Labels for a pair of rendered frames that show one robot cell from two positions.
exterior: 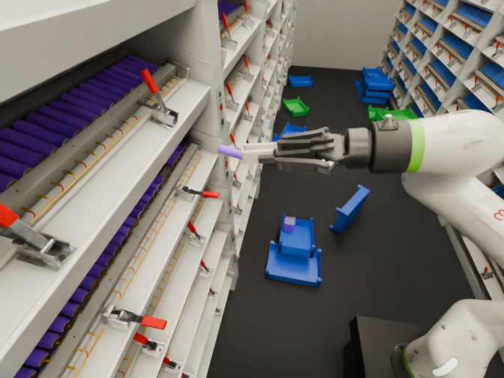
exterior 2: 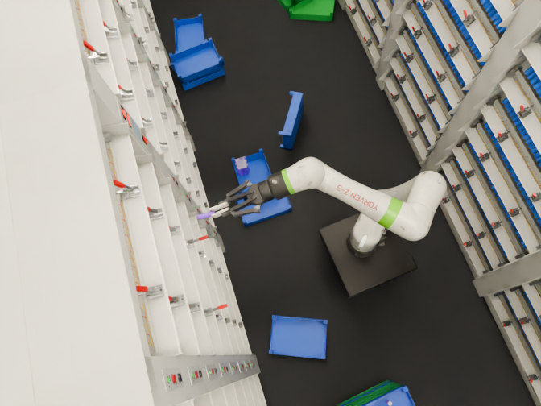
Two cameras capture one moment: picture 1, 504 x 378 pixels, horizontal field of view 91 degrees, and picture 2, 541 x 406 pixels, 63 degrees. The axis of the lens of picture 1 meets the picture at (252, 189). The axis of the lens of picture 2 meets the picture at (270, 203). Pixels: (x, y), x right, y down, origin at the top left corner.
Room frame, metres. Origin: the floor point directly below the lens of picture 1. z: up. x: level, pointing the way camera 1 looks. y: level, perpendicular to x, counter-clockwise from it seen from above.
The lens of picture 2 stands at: (-0.17, -0.04, 2.56)
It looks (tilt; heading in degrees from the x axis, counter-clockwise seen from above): 71 degrees down; 344
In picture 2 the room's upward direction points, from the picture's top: 14 degrees counter-clockwise
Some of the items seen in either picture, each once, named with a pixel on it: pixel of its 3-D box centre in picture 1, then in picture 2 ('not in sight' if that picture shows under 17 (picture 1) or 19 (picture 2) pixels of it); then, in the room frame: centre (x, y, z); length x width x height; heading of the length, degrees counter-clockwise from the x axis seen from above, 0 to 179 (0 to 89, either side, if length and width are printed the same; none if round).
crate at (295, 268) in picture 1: (293, 262); (262, 202); (0.71, -0.24, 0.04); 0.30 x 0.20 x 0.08; 79
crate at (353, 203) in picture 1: (349, 209); (291, 121); (1.07, -0.65, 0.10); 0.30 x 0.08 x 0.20; 136
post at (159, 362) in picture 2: not in sight; (205, 377); (-0.06, 0.32, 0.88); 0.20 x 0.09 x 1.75; 79
